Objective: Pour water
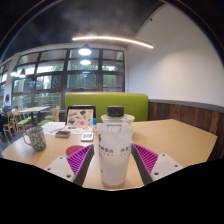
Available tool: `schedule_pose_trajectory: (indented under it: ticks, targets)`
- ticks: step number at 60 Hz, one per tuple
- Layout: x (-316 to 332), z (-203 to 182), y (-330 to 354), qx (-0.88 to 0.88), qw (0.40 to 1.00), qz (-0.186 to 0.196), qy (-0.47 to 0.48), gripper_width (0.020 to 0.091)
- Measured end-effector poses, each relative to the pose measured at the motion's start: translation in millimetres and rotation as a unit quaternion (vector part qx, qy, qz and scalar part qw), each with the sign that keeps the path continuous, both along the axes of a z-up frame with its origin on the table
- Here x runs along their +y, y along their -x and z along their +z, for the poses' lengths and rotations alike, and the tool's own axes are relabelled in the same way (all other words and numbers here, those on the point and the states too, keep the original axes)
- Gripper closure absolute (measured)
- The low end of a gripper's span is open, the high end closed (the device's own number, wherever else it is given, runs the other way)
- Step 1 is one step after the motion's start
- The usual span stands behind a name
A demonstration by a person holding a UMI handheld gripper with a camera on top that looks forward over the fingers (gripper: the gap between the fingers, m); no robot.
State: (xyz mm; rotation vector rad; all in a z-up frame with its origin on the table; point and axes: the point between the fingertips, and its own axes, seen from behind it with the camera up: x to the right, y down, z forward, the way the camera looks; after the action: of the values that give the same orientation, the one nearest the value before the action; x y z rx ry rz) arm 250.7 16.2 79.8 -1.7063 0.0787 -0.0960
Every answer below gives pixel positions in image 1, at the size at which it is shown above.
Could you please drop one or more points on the flat round red coaster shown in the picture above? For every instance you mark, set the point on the flat round red coaster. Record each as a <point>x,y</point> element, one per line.
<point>72,149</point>

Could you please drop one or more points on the group of wooden green-seated chairs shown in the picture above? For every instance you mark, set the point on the group of wooden green-seated chairs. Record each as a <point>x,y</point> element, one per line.
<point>23,121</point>

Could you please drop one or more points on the wooden dining table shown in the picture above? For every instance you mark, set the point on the wooden dining table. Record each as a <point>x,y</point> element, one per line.
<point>33,109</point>

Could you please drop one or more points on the dark-framed window front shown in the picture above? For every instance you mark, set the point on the dark-framed window front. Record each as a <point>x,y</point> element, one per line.
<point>80,80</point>

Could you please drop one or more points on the clear plastic water bottle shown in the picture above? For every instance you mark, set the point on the clear plastic water bottle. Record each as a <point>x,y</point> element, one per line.
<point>115,153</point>

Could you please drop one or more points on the small blue-capped bottle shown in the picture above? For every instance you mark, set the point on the small blue-capped bottle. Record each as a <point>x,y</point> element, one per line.
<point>94,126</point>

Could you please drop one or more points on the white paper sheets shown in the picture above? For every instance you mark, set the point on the white paper sheets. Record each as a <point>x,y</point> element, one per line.
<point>53,126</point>

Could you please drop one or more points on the sticker-covered laptop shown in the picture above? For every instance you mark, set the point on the sticker-covered laptop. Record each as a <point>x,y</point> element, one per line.
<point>80,117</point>

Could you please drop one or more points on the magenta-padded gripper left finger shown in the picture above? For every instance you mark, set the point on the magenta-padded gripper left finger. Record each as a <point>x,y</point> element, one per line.
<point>60,166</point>

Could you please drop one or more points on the person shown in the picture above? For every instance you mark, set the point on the person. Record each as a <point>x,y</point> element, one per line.
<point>6,108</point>

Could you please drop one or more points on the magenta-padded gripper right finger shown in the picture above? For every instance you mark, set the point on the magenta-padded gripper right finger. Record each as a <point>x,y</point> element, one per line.
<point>165,165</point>

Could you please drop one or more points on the long curved ceiling light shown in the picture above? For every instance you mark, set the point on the long curved ceiling light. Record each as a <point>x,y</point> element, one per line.
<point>113,39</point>

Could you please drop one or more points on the speckled ceramic mug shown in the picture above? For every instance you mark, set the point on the speckled ceramic mug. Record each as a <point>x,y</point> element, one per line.
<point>37,139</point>

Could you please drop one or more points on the green upholstered bench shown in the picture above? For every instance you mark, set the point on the green upholstered bench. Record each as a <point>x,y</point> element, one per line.
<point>133,105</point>

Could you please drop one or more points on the group of pendant lamps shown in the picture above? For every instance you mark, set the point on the group of pendant lamps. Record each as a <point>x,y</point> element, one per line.
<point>84,51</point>

